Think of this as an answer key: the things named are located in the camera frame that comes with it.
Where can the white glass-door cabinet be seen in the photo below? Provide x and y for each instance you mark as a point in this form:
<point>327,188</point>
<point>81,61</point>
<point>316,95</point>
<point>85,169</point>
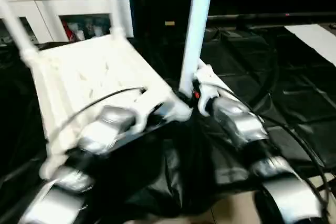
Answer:
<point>65,1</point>

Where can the white flat board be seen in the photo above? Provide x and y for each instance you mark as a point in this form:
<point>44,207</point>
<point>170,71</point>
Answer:
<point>315,43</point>

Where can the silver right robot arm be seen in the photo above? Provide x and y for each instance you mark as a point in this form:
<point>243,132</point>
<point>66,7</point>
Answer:
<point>241,121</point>

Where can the white plastic table top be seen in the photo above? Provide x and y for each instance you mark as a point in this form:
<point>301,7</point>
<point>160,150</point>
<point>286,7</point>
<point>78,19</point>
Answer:
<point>92,72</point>

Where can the red white bottle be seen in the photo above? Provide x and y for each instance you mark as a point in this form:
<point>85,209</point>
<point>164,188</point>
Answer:
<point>71,31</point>

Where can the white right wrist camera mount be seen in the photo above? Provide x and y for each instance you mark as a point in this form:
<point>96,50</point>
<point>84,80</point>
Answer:
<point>210,85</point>

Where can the black plastic mat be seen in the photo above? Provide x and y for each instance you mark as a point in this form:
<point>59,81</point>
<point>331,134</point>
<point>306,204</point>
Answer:
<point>288,90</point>

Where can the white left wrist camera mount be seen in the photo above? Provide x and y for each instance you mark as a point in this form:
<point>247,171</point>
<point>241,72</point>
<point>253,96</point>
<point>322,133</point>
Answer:
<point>141,119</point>

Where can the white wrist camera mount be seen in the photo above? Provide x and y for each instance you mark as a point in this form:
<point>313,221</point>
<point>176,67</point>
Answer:
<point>210,85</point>
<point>141,119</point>

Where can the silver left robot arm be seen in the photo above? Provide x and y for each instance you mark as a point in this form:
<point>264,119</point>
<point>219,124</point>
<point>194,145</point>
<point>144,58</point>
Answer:
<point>105,129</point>

